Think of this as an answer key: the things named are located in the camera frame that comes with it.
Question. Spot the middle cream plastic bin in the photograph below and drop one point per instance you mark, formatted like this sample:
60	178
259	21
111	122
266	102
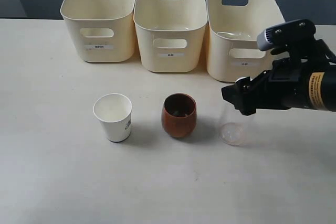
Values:
170	33

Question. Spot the brown wooden cup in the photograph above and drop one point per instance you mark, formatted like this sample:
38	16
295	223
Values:
179	115

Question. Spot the right cream plastic bin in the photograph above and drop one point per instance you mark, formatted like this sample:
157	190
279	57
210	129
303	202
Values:
231	49

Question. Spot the white paper cup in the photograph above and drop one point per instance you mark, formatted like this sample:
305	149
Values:
113	111

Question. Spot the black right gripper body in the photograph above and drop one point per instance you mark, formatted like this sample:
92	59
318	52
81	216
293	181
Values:
285	87

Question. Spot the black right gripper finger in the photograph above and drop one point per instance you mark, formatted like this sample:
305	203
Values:
247	105
244	87

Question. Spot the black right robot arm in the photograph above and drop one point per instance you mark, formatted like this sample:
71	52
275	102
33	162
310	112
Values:
321	87

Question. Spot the cream plastic bin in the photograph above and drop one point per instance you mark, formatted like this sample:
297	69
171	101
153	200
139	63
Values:
170	33
101	30
231	49

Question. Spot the left cream plastic bin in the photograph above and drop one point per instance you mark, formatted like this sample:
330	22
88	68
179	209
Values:
101	30

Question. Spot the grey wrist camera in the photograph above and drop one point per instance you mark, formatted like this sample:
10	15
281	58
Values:
286	33

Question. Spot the clear plastic bottle white cap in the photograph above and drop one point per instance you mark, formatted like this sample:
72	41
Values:
233	125

